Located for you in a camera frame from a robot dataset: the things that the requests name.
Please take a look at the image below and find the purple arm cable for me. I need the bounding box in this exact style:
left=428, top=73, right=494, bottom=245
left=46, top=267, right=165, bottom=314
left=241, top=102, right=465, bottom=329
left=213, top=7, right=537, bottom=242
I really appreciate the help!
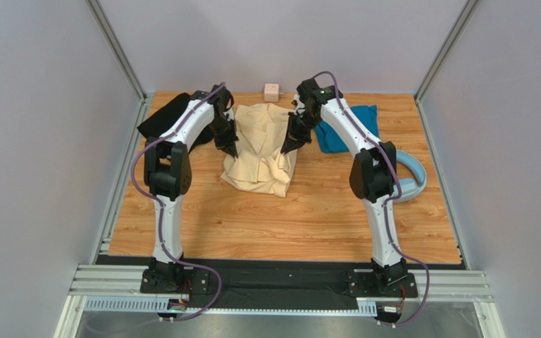
left=311, top=71, right=431, bottom=328
left=130, top=82, right=223, bottom=323

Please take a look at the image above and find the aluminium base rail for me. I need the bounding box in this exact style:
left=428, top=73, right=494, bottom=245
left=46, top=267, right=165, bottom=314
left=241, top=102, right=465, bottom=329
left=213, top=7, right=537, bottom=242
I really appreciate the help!
left=54, top=263, right=506, bottom=338

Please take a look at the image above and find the aluminium corner post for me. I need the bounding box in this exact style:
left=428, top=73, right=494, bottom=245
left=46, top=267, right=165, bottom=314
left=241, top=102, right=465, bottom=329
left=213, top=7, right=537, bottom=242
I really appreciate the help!
left=414, top=0, right=481, bottom=104
left=85, top=0, right=147, bottom=101

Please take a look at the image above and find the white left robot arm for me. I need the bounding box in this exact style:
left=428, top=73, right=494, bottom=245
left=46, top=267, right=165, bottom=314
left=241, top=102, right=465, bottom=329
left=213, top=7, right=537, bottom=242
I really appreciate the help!
left=138, top=85, right=238, bottom=287

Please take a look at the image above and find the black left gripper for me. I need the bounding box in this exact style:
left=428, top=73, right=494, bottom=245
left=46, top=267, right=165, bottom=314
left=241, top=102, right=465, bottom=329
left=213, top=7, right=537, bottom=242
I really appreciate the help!
left=209, top=116, right=240, bottom=158

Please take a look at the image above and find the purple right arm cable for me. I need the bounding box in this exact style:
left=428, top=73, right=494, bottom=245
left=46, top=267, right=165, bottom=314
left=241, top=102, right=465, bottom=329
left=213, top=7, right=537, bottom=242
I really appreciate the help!
left=311, top=71, right=431, bottom=328

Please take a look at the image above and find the beige t shirt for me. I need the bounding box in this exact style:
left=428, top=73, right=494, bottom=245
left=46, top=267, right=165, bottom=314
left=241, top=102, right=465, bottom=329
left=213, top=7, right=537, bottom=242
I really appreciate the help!
left=221, top=104, right=297, bottom=198

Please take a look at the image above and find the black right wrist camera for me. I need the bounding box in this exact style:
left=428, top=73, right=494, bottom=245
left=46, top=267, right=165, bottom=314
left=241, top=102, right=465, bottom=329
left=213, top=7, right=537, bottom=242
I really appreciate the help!
left=297, top=78, right=320, bottom=101

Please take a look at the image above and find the black base mat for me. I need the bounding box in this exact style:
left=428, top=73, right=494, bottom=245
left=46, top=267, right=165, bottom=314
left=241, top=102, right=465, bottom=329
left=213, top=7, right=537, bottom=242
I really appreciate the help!
left=94, top=256, right=468, bottom=311

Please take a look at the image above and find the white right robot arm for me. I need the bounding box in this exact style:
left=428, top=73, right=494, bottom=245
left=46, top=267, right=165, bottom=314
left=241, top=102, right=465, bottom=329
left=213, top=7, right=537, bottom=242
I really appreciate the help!
left=281, top=95, right=407, bottom=285

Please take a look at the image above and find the left aluminium corner post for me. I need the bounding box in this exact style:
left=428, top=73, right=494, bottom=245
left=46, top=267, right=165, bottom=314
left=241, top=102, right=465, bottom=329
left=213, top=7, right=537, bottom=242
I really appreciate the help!
left=85, top=0, right=147, bottom=101

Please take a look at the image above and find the blue t shirt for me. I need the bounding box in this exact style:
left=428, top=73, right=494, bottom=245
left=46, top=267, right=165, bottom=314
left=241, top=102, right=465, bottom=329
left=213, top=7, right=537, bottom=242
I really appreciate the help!
left=314, top=105, right=380, bottom=154

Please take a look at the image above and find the right aluminium corner post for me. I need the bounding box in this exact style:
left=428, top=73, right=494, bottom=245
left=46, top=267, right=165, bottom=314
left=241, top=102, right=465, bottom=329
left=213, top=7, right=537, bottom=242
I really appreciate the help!
left=414, top=0, right=481, bottom=104

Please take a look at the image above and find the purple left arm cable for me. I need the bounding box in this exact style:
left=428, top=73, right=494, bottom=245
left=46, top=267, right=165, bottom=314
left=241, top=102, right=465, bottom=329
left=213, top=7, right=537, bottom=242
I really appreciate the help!
left=130, top=82, right=223, bottom=323

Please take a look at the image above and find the black t shirt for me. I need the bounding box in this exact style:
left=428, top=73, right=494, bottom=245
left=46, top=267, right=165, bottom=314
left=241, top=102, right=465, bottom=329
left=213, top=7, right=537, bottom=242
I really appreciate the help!
left=137, top=93, right=214, bottom=154

